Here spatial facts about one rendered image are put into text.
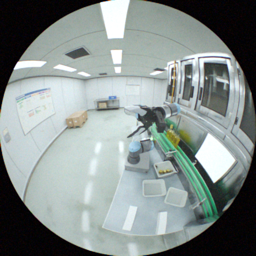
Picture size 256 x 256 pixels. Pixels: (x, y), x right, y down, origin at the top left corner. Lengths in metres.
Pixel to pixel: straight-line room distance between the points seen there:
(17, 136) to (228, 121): 3.82
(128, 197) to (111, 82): 6.50
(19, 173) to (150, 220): 3.13
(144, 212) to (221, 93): 1.23
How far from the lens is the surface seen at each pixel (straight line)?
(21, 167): 3.14
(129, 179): 0.88
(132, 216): 0.76
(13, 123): 3.00
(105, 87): 6.54
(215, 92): 0.92
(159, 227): 0.82
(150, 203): 0.84
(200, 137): 0.93
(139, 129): 0.33
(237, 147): 0.82
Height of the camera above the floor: 1.56
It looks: 29 degrees down
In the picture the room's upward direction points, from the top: straight up
